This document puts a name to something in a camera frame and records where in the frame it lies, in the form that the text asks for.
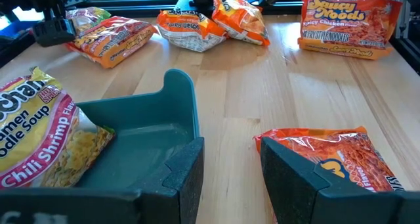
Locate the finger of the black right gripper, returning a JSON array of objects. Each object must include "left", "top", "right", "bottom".
[{"left": 32, "top": 17, "right": 78, "bottom": 48}]

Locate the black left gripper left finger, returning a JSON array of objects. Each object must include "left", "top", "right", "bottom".
[{"left": 0, "top": 137, "right": 205, "bottom": 224}]

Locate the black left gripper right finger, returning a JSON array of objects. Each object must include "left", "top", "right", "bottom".
[{"left": 261, "top": 137, "right": 420, "bottom": 224}]

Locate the lime chili shrimp ramen pack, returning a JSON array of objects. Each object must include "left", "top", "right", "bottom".
[
  {"left": 0, "top": 66, "right": 116, "bottom": 189},
  {"left": 65, "top": 6, "right": 112, "bottom": 37}
]

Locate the red ramen packet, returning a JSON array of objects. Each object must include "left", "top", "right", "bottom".
[{"left": 64, "top": 15, "right": 159, "bottom": 70}]

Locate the orange Saucy Noods pack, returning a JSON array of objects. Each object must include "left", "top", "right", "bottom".
[
  {"left": 253, "top": 125, "right": 405, "bottom": 194},
  {"left": 297, "top": 0, "right": 404, "bottom": 61}
]

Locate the blue box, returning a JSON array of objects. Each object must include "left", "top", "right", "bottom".
[{"left": 0, "top": 19, "right": 35, "bottom": 44}]

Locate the teal plastic bin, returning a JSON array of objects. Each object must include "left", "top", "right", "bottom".
[{"left": 74, "top": 68, "right": 201, "bottom": 190}]

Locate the orange chicken ramen pack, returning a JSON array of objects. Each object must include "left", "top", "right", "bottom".
[
  {"left": 156, "top": 9, "right": 229, "bottom": 53},
  {"left": 211, "top": 0, "right": 272, "bottom": 47}
]

